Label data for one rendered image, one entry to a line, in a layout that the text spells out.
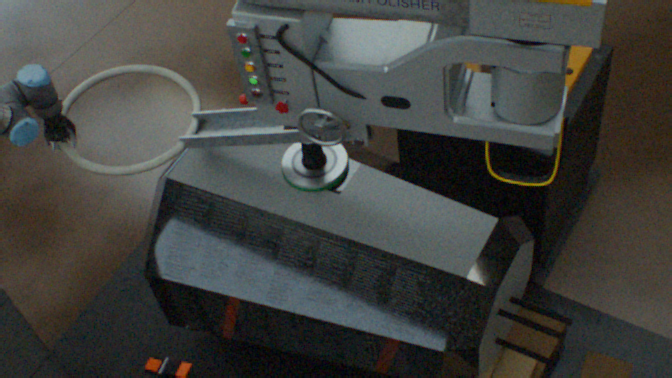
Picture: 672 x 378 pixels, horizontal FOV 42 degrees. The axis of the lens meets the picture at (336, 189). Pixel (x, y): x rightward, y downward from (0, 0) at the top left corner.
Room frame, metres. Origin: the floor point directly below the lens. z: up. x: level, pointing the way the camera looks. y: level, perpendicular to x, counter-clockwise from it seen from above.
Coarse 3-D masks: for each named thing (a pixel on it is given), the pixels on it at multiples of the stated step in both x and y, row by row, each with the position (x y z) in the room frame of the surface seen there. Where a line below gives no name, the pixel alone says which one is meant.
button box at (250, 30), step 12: (228, 24) 1.83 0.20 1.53; (240, 24) 1.82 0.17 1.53; (252, 24) 1.82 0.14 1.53; (252, 36) 1.80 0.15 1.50; (240, 48) 1.82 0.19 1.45; (252, 48) 1.81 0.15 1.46; (240, 60) 1.83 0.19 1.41; (252, 60) 1.81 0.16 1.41; (264, 60) 1.81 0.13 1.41; (240, 72) 1.83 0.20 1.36; (252, 72) 1.82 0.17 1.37; (264, 72) 1.80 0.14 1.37; (264, 84) 1.80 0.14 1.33; (252, 96) 1.82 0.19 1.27; (264, 96) 1.81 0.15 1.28
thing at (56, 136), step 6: (48, 120) 2.09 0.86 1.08; (54, 120) 2.08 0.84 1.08; (60, 120) 2.13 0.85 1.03; (48, 126) 2.09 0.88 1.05; (54, 126) 2.10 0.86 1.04; (60, 126) 2.10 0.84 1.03; (66, 126) 2.11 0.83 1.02; (48, 132) 2.09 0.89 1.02; (54, 132) 2.08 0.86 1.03; (60, 132) 2.08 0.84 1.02; (66, 132) 2.08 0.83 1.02; (48, 138) 2.10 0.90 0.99; (54, 138) 2.09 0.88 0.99; (60, 138) 2.08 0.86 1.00; (66, 138) 2.09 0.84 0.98
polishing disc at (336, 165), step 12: (300, 144) 1.98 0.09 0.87; (288, 156) 1.94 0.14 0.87; (300, 156) 1.93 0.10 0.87; (336, 156) 1.90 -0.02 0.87; (288, 168) 1.89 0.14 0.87; (300, 168) 1.88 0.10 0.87; (324, 168) 1.86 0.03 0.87; (336, 168) 1.85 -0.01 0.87; (288, 180) 1.85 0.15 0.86; (300, 180) 1.83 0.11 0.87; (312, 180) 1.82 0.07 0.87; (324, 180) 1.81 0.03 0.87; (336, 180) 1.81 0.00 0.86
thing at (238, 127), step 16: (192, 112) 2.14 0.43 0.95; (208, 112) 2.11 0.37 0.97; (224, 112) 2.08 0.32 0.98; (240, 112) 2.05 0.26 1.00; (256, 112) 2.03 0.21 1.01; (208, 128) 2.08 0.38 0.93; (224, 128) 2.05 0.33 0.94; (240, 128) 2.02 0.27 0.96; (256, 128) 1.99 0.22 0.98; (272, 128) 1.96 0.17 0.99; (336, 128) 1.80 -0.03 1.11; (368, 128) 1.75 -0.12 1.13; (192, 144) 2.01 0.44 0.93; (208, 144) 1.99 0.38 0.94; (224, 144) 1.96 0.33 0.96; (240, 144) 1.94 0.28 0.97; (256, 144) 1.91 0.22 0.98
